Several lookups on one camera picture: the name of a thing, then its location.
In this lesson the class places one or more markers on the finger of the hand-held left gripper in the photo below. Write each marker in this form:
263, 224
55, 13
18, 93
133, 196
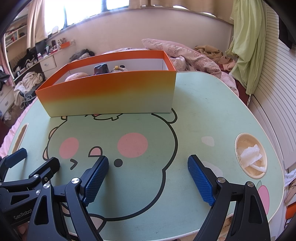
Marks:
16, 156
47, 168

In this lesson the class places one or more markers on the small orange box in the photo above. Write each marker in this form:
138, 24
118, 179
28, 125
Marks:
64, 44

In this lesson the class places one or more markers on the window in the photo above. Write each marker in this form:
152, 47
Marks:
81, 11

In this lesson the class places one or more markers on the crumpled white tissue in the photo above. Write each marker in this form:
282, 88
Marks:
251, 154

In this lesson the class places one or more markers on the black clothes pile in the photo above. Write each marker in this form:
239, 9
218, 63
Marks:
3, 80

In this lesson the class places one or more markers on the pink bedsheet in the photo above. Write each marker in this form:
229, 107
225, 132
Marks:
13, 129

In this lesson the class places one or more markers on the black red pouch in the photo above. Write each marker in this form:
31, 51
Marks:
101, 69

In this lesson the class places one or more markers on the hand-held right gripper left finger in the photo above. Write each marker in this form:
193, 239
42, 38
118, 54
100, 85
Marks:
97, 180

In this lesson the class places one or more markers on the beige curtain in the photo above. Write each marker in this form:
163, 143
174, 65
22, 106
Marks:
38, 23

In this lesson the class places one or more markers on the dark grey clothing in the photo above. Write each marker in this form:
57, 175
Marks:
82, 54

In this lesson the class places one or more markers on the orange bag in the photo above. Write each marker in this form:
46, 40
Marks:
289, 212

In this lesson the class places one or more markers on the white drawer cabinet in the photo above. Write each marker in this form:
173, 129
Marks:
5, 97

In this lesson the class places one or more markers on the hanging black clothing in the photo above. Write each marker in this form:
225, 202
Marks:
288, 34

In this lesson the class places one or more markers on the light clothes heap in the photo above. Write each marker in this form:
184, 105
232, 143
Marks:
291, 183

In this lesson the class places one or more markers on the white slatted wardrobe door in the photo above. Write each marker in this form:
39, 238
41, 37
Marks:
277, 92

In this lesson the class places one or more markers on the black monitor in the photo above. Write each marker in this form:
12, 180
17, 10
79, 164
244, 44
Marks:
39, 47

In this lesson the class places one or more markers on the white drawer desk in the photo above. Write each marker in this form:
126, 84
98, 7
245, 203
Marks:
48, 63

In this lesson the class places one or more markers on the white clothes pile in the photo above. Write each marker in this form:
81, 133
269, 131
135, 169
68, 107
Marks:
27, 81

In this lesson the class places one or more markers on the green cartoon desktop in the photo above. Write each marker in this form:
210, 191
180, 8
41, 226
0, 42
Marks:
208, 115

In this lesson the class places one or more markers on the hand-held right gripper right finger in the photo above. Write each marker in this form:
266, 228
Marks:
201, 183

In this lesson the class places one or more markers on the white bookshelf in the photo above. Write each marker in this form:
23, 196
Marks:
13, 34

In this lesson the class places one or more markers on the hanging green cloth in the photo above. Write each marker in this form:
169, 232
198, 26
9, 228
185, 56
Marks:
249, 46

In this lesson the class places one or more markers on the round vanity mirror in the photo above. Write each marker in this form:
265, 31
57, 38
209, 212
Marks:
54, 29

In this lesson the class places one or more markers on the pink floral quilt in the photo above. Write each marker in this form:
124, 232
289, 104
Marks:
185, 58

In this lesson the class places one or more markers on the beige clothing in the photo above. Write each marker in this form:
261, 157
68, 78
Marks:
208, 51

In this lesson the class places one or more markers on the orange gradient cardboard box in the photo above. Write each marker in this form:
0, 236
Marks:
104, 92

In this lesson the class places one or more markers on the peach round plush toy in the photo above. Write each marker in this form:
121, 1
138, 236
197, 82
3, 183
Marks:
76, 76

